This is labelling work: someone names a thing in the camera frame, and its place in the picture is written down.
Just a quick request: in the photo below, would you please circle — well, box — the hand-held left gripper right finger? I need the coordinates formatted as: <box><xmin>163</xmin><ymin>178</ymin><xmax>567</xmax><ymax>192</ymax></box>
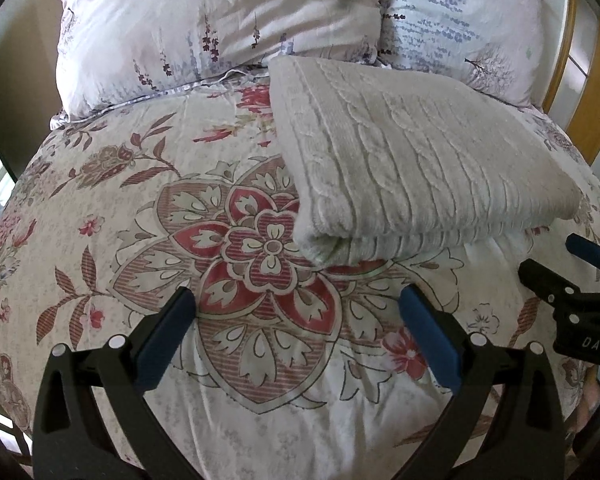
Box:
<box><xmin>399</xmin><ymin>287</ymin><xmax>566</xmax><ymax>480</ymax></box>

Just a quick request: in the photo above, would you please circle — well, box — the white pillow with blue print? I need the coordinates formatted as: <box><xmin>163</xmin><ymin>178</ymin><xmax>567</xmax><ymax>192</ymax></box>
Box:
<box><xmin>379</xmin><ymin>0</ymin><xmax>553</xmax><ymax>109</ymax></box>

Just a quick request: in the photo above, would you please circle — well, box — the floral bed sheet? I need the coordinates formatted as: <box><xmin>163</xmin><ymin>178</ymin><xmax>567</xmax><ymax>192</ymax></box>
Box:
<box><xmin>0</xmin><ymin>77</ymin><xmax>600</xmax><ymax>480</ymax></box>

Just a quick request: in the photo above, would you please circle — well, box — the white cable-knit sweater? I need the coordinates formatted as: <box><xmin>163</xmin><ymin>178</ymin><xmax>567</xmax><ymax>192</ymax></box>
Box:
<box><xmin>269</xmin><ymin>55</ymin><xmax>583</xmax><ymax>266</ymax></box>

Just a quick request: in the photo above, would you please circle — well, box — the pink floral pillow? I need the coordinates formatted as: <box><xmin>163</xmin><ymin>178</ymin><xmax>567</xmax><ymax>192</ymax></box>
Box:
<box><xmin>50</xmin><ymin>0</ymin><xmax>387</xmax><ymax>128</ymax></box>

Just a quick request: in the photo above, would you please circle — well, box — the wooden headboard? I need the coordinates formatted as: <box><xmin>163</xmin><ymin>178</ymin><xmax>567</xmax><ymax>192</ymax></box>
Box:
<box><xmin>517</xmin><ymin>0</ymin><xmax>600</xmax><ymax>167</ymax></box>

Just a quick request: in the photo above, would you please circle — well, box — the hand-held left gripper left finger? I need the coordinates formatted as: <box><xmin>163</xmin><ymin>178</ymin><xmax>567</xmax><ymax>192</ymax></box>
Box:
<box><xmin>32</xmin><ymin>287</ymin><xmax>197</xmax><ymax>480</ymax></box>

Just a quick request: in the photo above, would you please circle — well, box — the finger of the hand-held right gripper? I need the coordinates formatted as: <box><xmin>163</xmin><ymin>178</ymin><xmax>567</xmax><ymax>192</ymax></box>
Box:
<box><xmin>519</xmin><ymin>259</ymin><xmax>581</xmax><ymax>306</ymax></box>
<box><xmin>566</xmin><ymin>233</ymin><xmax>600</xmax><ymax>273</ymax></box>

